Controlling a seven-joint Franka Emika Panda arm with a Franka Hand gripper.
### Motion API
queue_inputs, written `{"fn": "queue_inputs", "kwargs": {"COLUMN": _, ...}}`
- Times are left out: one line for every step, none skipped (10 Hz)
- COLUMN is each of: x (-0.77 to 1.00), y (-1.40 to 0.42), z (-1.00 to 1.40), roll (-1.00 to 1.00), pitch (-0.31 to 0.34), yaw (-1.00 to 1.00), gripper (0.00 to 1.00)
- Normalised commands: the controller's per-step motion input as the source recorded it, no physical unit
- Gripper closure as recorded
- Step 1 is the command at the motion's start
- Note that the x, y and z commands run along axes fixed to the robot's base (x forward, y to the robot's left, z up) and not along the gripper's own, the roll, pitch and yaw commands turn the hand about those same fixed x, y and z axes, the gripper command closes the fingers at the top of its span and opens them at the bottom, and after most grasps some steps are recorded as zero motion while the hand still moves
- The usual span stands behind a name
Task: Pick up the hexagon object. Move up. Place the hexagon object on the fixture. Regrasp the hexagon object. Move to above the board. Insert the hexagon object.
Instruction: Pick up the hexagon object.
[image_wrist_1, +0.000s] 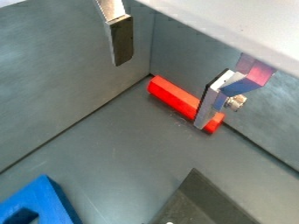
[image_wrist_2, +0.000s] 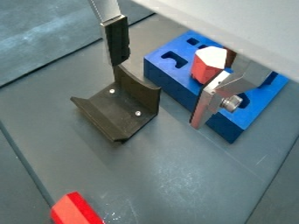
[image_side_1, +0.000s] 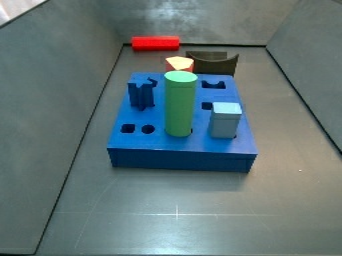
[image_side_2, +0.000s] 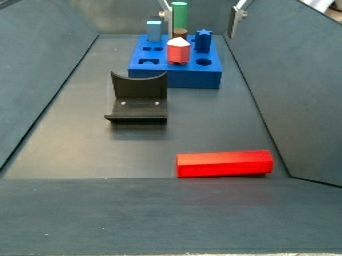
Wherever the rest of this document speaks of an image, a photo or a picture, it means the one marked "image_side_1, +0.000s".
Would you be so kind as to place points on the red hexagon prism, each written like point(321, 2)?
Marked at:
point(155, 43)

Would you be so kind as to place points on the blue shape sorter base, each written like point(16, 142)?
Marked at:
point(139, 143)

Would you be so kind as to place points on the light blue square block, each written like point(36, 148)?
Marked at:
point(225, 119)

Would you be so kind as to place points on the dark blue star block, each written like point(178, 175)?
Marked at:
point(140, 92)

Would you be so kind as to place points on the green cylinder block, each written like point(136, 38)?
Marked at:
point(179, 100)

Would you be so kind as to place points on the red pentagon block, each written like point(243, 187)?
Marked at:
point(179, 63)

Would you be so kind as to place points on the black curved stand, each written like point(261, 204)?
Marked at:
point(213, 62)

